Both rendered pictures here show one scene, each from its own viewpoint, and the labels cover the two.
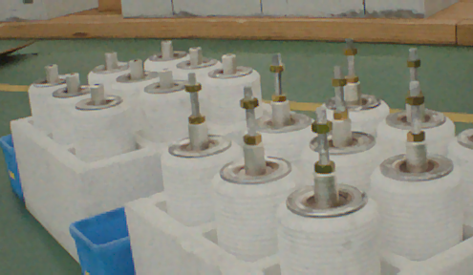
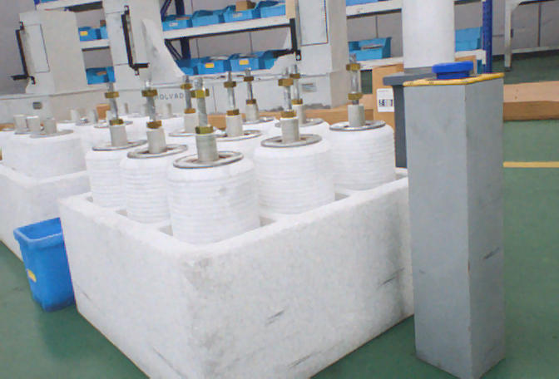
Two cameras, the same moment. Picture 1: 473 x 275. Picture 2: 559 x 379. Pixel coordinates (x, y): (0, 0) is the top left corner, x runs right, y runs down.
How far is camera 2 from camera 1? 21 cm
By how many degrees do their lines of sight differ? 7
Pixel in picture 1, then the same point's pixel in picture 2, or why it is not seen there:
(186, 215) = (106, 200)
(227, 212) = (131, 184)
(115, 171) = (62, 186)
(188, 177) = (106, 166)
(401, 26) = (314, 115)
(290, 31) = not seen: hidden behind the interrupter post
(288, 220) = (171, 173)
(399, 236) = (277, 196)
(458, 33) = not seen: hidden behind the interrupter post
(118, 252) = (53, 246)
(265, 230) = (163, 198)
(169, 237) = (86, 216)
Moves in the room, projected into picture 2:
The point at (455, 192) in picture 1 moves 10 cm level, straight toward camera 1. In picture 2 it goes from (323, 157) to (316, 177)
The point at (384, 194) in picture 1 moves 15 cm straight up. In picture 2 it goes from (262, 160) to (249, 27)
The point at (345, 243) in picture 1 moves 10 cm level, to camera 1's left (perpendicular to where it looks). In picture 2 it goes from (220, 189) to (118, 201)
